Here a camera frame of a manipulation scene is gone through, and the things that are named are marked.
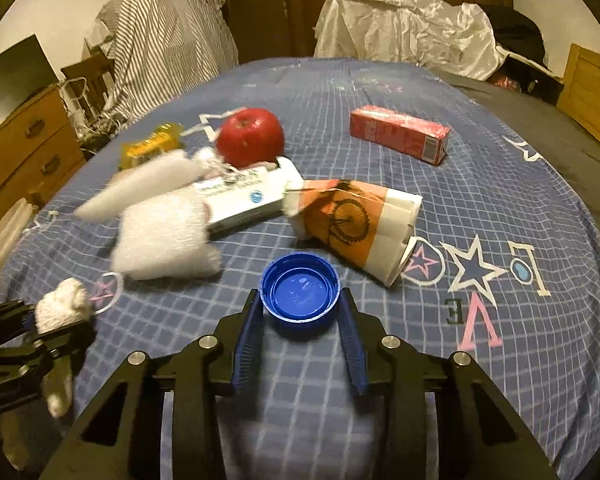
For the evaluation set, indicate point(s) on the red carton box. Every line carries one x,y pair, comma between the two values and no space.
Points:
400,130

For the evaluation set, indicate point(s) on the wooden chair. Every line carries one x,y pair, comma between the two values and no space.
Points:
92,75

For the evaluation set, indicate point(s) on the orange bicycle print paper cup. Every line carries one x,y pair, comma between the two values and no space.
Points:
350,225

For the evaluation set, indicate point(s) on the wooden side cabinet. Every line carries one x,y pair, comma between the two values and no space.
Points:
592,90

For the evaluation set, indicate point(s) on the small white crumpled tissue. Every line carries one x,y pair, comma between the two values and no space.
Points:
207,160

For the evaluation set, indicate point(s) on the white fuzzy sock pair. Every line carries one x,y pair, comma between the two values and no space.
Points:
165,240

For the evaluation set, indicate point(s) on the dark grey bed sheet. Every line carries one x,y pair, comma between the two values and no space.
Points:
570,160

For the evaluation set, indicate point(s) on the blue plastic bottle cap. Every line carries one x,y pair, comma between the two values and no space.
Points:
300,295

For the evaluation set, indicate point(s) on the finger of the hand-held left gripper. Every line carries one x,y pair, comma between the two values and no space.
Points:
5,317
25,360

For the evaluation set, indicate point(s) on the white foam piece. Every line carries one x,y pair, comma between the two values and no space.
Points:
145,180

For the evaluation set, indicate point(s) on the dark wooden wardrobe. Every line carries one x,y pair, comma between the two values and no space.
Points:
280,5

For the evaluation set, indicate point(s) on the grey striped cloth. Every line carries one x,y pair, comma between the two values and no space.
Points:
165,45

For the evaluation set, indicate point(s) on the black monitor screen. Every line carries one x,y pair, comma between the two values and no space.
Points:
15,85

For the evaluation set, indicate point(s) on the small white sock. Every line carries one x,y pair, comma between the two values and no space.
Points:
62,305

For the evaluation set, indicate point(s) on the white plastic sheet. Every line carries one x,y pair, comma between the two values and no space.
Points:
405,30

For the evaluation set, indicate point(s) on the white medicine box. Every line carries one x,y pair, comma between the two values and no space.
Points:
240,200

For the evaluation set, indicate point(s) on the yellow snack packet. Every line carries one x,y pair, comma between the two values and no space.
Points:
147,147

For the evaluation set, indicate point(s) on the red apple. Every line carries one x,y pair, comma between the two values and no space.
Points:
250,135

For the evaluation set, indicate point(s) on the red patterned object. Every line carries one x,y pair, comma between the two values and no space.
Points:
507,81

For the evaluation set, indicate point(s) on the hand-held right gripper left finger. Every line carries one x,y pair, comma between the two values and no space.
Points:
247,345

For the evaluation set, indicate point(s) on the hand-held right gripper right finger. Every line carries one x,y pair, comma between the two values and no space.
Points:
352,345

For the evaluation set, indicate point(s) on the wooden dresser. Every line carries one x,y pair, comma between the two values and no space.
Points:
25,150

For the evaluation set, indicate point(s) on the black cloth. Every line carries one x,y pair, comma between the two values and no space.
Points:
517,30

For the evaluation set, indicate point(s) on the blue grid printed blanket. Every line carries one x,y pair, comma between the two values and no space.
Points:
480,210

